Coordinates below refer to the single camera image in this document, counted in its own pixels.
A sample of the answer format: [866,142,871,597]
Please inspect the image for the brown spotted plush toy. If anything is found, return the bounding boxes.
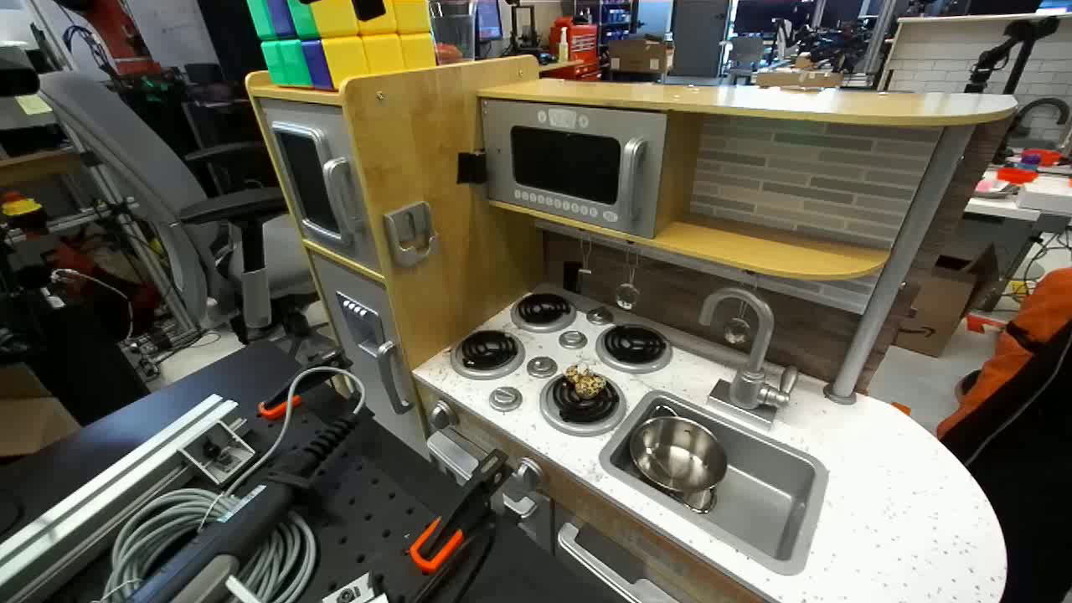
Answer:
[560,363,613,406]

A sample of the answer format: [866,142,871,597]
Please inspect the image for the silver steel pot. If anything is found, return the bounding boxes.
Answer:
[623,409,732,503]

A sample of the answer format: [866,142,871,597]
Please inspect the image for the grey toy sink basin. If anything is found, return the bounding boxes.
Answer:
[596,387,829,578]

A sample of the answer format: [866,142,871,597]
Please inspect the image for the black coil toy burner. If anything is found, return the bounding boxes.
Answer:
[593,319,676,376]
[508,289,581,336]
[447,328,528,383]
[537,365,629,438]

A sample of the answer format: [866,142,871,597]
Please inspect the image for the hanging black utensil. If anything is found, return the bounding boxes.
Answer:
[564,237,596,298]

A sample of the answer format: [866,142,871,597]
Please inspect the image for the toy microwave silver door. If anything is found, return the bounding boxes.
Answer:
[479,97,670,242]

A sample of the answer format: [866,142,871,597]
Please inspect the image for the silver toy oven knob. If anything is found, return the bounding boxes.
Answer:
[504,455,546,499]
[426,397,462,438]

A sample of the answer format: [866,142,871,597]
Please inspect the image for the small black box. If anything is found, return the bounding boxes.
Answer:
[455,147,488,189]

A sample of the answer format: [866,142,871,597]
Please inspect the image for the silver toy lower cabinet door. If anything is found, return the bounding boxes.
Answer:
[331,282,418,426]

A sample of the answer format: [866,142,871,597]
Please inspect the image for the wooden toy play kitchen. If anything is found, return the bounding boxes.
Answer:
[241,52,1023,603]

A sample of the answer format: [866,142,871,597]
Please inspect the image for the silver toy faucet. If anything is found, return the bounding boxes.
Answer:
[696,286,805,432]

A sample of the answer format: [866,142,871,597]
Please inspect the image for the orange black bar clamp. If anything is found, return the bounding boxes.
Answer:
[405,445,511,578]
[254,378,369,491]

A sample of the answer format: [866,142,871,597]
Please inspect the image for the silver windowed toy oven door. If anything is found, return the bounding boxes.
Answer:
[257,100,378,271]

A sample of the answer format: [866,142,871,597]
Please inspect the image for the large multicolour puzzle cube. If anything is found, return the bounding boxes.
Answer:
[244,0,441,93]

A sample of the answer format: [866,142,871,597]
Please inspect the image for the brown cardboard box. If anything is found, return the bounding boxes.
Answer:
[887,243,1005,363]

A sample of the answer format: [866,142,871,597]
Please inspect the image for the grey office chair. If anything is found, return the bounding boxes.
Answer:
[37,71,293,340]

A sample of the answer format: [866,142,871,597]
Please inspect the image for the white board panel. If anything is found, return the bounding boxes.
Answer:
[877,11,1072,116]

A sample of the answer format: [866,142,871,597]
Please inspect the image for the orange black jacket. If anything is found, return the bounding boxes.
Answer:
[932,265,1072,603]

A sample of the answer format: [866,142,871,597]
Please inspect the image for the hanging silver ring utensil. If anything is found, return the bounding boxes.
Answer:
[610,248,646,315]

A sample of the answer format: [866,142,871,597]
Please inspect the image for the silver latch bracket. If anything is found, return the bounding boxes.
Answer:
[383,199,440,271]

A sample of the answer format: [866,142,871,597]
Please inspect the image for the silver toy oven handle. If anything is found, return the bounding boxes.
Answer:
[554,519,679,603]

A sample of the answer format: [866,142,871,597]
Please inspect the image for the white cable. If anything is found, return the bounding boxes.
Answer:
[234,363,369,495]

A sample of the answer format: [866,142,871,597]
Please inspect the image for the silver bracket with black knob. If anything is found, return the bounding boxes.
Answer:
[181,415,260,486]

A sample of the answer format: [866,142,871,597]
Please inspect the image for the silver support post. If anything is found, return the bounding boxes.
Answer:
[823,124,972,406]

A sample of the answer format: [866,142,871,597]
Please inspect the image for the coiled grey cable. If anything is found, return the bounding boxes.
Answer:
[98,486,322,603]

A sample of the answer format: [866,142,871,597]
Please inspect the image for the aluminium extrusion rail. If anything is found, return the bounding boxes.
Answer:
[0,391,244,601]

